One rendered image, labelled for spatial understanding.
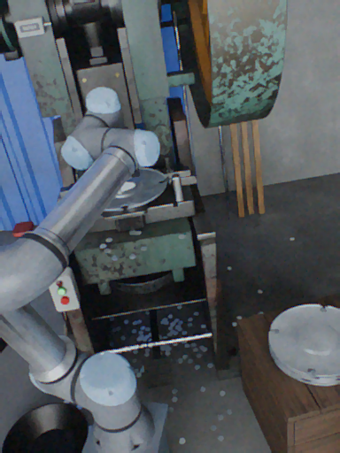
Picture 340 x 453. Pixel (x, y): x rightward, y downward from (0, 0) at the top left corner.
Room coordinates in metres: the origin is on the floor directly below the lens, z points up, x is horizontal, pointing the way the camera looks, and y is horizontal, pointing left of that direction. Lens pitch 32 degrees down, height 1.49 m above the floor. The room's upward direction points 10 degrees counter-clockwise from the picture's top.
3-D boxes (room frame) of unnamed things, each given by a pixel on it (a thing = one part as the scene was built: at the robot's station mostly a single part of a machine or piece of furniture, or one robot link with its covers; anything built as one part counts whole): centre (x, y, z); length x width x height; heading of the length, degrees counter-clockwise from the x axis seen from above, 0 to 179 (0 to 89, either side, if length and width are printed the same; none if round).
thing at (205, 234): (1.69, -0.14, 0.45); 0.92 x 0.12 x 0.90; 1
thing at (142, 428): (0.75, 0.19, 0.50); 0.15 x 0.15 x 0.10
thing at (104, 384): (0.75, 0.20, 0.62); 0.13 x 0.12 x 0.14; 56
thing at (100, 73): (1.51, 0.13, 1.04); 0.17 x 0.15 x 0.30; 1
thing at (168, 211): (1.55, 0.13, 0.68); 0.45 x 0.30 x 0.06; 91
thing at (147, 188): (1.42, 0.13, 0.78); 0.29 x 0.29 x 0.01
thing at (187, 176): (1.55, -0.04, 0.76); 0.17 x 0.06 x 0.10; 91
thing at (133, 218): (1.38, 0.13, 0.72); 0.25 x 0.14 x 0.14; 1
